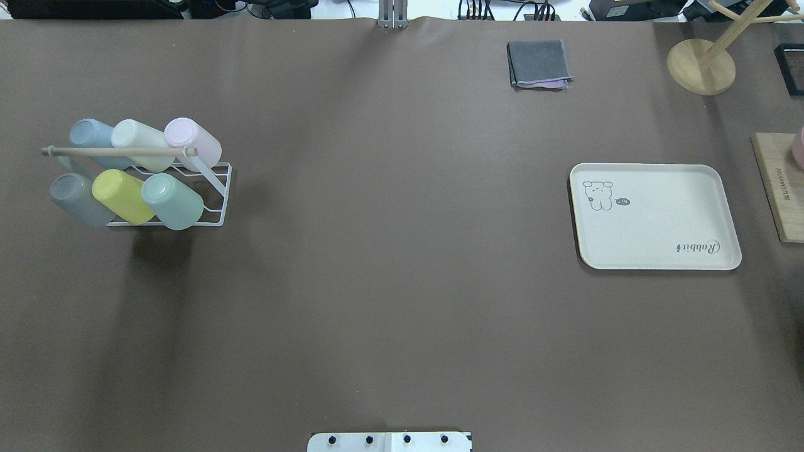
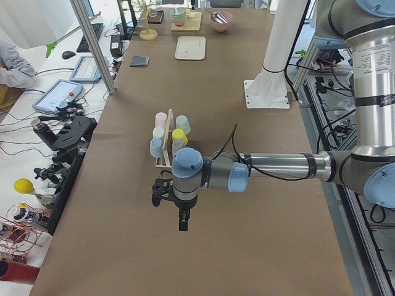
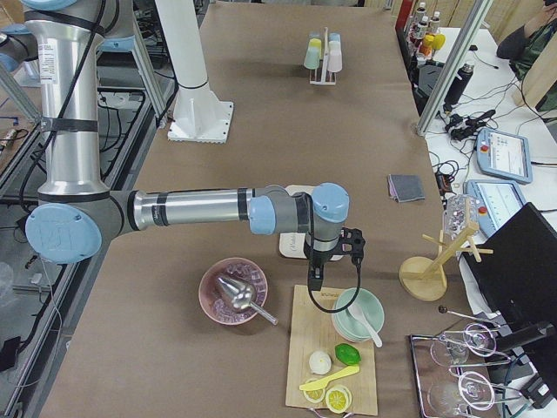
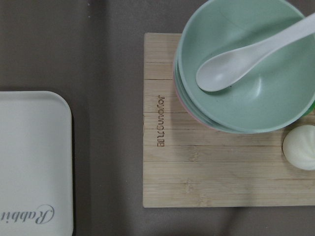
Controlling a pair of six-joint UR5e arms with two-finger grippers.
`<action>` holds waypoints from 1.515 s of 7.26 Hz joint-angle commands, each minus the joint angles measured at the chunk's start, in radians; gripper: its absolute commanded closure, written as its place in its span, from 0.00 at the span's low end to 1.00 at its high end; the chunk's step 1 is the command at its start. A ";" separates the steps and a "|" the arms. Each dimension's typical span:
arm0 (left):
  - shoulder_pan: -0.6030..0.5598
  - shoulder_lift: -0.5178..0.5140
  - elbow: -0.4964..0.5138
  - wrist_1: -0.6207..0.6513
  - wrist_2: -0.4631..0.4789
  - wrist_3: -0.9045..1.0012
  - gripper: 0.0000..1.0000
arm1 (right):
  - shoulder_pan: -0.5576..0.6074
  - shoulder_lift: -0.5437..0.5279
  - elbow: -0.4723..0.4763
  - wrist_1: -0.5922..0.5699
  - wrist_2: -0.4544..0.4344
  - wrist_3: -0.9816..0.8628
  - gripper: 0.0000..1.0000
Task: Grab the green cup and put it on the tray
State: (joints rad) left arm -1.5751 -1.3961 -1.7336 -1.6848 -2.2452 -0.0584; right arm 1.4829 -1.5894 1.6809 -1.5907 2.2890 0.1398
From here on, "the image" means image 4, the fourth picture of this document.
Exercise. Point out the white ceramic spoon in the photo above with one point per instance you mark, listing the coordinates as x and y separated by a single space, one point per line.
223 70

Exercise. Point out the bamboo cutting board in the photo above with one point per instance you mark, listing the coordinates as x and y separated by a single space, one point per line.
186 164

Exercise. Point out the green bowl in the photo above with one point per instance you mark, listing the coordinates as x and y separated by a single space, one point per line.
274 94

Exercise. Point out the white steamed bun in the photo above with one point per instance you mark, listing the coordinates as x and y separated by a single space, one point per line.
299 147

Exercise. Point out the cream rabbit serving tray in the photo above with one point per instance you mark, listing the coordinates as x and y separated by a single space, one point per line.
36 180

